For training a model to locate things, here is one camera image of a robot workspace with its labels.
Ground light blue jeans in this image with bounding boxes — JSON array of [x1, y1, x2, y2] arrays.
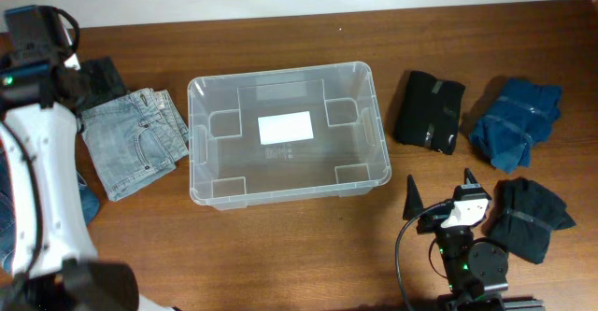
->
[[79, 88, 189, 201]]

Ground dark blue jeans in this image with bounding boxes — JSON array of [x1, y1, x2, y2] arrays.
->
[[1, 149, 100, 275]]

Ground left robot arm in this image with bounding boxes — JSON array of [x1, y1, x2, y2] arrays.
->
[[1, 6, 160, 311]]

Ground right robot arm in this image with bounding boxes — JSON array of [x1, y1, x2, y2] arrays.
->
[[395, 168, 508, 310]]

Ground black folded taped shirt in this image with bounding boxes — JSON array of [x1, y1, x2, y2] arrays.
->
[[393, 71, 465, 155]]

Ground dark grey folded taped shirt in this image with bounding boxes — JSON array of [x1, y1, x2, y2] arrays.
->
[[486, 177, 577, 264]]

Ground blue folded taped shirt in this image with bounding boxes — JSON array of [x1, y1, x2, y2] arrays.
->
[[469, 78, 562, 174]]

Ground clear plastic storage bin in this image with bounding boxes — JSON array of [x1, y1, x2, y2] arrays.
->
[[188, 62, 392, 210]]

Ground right black camera cable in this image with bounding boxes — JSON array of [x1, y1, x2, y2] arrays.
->
[[394, 200, 455, 311]]

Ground black camera cable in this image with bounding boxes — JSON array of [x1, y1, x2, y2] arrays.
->
[[394, 200, 455, 311], [0, 5, 81, 284]]

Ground left black camera cable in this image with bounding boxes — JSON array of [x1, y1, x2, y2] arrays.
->
[[0, 5, 81, 284]]

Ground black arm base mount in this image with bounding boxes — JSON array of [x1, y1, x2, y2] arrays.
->
[[436, 295, 547, 311]]

